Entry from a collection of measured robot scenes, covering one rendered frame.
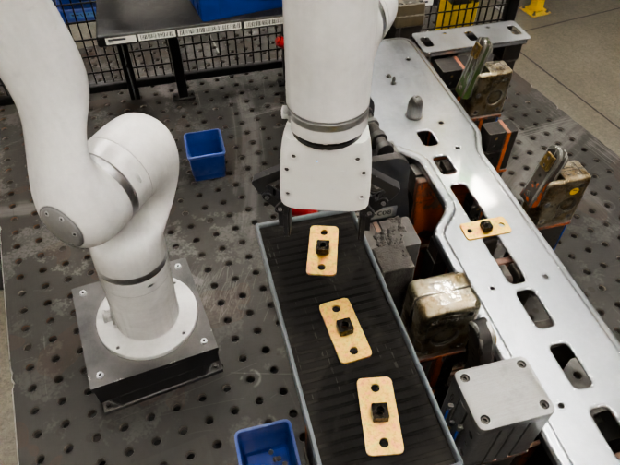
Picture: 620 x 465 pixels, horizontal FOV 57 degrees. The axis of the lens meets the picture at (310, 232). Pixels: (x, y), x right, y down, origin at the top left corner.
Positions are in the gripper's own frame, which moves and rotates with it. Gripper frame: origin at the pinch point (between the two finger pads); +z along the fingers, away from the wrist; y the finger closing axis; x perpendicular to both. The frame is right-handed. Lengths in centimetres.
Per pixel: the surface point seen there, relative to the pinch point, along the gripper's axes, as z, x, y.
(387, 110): 21, 55, 11
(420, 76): 21, 69, 19
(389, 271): 11.5, 2.4, 9.3
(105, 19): 18, 84, -60
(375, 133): 2.6, 22.4, 6.6
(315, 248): 4.7, 0.2, -1.0
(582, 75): 121, 237, 132
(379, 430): 4.8, -23.8, 7.0
